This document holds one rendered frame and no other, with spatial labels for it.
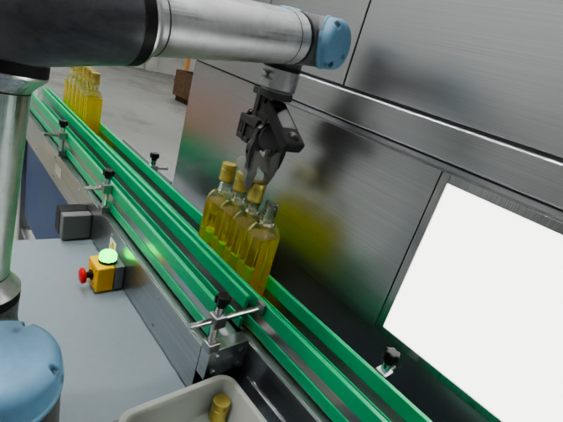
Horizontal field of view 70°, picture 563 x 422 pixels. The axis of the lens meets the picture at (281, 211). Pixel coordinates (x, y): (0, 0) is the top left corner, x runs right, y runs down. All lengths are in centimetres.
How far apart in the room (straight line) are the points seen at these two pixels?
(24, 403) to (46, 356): 5
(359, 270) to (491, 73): 43
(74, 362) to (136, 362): 12
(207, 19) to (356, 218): 51
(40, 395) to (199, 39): 42
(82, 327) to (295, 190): 58
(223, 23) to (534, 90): 48
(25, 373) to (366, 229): 61
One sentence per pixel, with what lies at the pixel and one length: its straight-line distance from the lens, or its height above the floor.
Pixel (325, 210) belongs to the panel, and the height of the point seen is 114.
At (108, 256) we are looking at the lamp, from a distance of 112.
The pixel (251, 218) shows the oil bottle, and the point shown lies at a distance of 88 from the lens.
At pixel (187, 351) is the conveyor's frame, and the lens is 90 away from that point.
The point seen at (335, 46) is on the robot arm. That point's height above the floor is 146.
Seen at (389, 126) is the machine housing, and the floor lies 136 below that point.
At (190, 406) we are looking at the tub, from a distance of 84.
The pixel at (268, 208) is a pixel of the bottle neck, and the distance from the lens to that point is 84.
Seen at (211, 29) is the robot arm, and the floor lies 143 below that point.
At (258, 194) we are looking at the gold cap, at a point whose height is 114.
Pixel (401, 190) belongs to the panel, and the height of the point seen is 126.
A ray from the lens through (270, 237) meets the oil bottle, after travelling 85.
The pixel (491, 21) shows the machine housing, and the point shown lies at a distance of 80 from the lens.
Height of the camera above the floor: 143
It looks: 21 degrees down
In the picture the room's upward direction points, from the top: 17 degrees clockwise
